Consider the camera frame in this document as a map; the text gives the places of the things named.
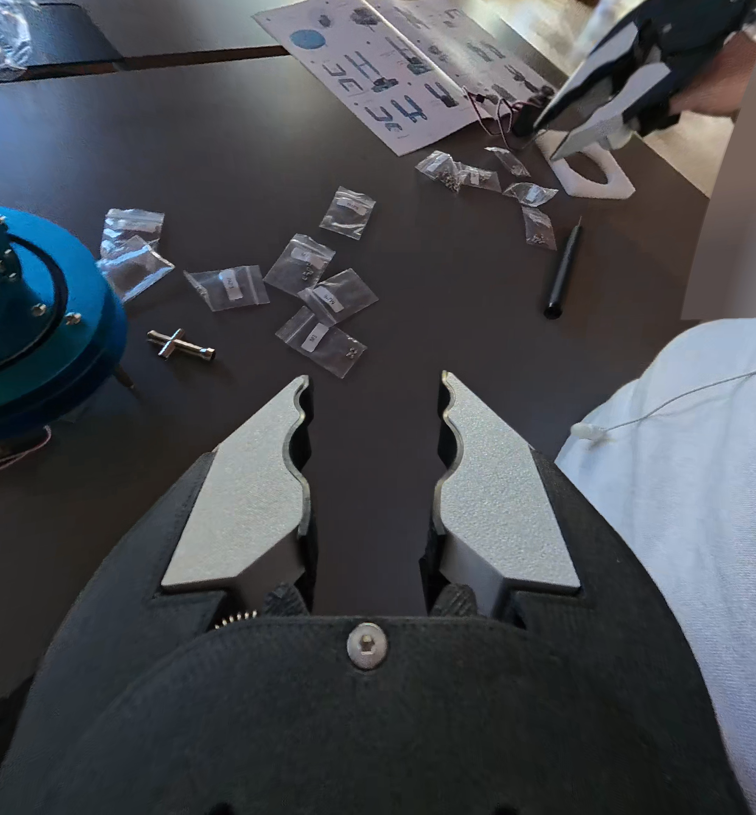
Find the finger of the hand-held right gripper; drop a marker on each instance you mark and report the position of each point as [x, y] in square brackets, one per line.
[620, 105]
[597, 70]

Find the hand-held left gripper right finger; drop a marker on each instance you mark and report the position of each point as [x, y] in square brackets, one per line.
[505, 509]

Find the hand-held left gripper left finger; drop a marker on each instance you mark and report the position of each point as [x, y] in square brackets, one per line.
[244, 509]

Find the black screwdriver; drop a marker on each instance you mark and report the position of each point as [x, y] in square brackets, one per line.
[562, 274]

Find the blue toy robot arm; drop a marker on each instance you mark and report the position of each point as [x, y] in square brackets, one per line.
[66, 305]

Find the dark desk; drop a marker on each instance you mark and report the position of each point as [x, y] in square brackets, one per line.
[416, 305]

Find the person's right hand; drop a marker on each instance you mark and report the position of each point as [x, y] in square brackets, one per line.
[715, 83]

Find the white foam cutout piece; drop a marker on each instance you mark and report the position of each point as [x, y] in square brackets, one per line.
[594, 184]

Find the small clear screw bag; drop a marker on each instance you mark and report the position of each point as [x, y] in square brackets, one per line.
[438, 169]
[480, 178]
[531, 193]
[539, 226]
[508, 160]

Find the silver cross wrench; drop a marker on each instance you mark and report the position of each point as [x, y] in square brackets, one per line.
[181, 345]

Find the open instruction manual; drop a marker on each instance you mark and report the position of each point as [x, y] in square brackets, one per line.
[391, 76]

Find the cluster of clear hardware bags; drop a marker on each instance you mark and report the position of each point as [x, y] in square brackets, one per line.
[308, 267]

